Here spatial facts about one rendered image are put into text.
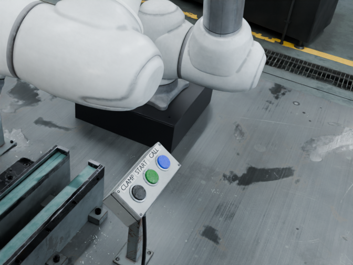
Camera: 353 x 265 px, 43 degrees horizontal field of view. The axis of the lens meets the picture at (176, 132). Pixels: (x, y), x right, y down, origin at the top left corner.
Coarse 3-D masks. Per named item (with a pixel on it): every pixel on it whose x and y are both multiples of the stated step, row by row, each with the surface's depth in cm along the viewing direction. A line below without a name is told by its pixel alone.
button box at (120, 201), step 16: (160, 144) 93; (144, 160) 88; (128, 176) 84; (144, 176) 86; (160, 176) 89; (112, 192) 81; (128, 192) 82; (160, 192) 87; (112, 208) 83; (128, 208) 81; (144, 208) 83; (128, 224) 84
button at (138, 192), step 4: (132, 188) 83; (136, 188) 83; (140, 188) 83; (132, 192) 82; (136, 192) 82; (140, 192) 83; (144, 192) 83; (136, 196) 82; (140, 196) 82; (144, 196) 83
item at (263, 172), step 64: (64, 128) 137; (192, 128) 145; (256, 128) 149; (320, 128) 154; (192, 192) 122; (256, 192) 125; (320, 192) 129; (192, 256) 106; (256, 256) 108; (320, 256) 111
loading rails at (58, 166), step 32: (64, 160) 110; (0, 192) 98; (32, 192) 102; (64, 192) 101; (96, 192) 109; (0, 224) 95; (32, 224) 93; (64, 224) 99; (96, 224) 110; (0, 256) 86; (32, 256) 91; (64, 256) 100
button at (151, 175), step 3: (147, 171) 86; (150, 171) 87; (153, 171) 87; (147, 174) 86; (150, 174) 86; (153, 174) 87; (156, 174) 87; (147, 177) 86; (150, 177) 86; (153, 177) 86; (156, 177) 87; (147, 180) 86; (150, 180) 86; (153, 180) 86; (156, 180) 86; (150, 183) 86; (153, 183) 86
